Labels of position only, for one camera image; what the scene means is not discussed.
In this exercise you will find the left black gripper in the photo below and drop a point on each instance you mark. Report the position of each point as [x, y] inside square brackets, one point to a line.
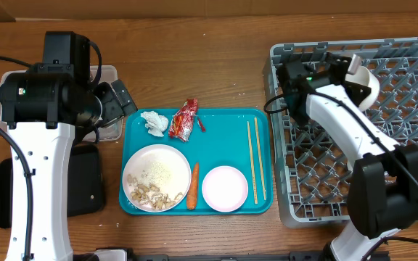
[115, 111]

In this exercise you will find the orange carrot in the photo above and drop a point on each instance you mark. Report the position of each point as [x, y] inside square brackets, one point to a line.
[193, 189]

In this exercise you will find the teal serving tray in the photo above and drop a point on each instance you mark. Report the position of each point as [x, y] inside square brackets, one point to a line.
[224, 142]

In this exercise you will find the white tissue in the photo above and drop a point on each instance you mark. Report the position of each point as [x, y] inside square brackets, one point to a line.
[155, 124]

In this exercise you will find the wooden chopstick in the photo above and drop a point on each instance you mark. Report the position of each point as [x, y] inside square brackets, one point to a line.
[260, 157]
[250, 145]

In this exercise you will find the grey dishwasher rack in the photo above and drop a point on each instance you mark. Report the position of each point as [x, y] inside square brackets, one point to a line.
[312, 176]

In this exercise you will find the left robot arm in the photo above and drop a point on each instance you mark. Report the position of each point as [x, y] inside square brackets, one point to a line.
[48, 109]

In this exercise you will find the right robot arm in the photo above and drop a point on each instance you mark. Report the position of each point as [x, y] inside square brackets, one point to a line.
[383, 194]

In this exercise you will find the red snack wrapper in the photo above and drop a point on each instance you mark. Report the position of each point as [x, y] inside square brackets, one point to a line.
[183, 121]

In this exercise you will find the black plastic tray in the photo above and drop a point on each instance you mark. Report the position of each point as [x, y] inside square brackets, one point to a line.
[85, 192]

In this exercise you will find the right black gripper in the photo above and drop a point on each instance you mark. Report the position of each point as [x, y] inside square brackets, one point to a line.
[353, 90]

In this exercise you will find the white plate with food scraps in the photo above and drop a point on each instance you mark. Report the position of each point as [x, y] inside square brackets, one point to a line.
[159, 161]

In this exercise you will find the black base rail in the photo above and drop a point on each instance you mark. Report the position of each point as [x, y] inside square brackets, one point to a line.
[127, 254]

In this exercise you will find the white bowl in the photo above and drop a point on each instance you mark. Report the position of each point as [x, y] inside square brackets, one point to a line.
[362, 88]

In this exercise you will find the food scraps on plate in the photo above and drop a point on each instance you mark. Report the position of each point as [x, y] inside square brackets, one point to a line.
[153, 195]

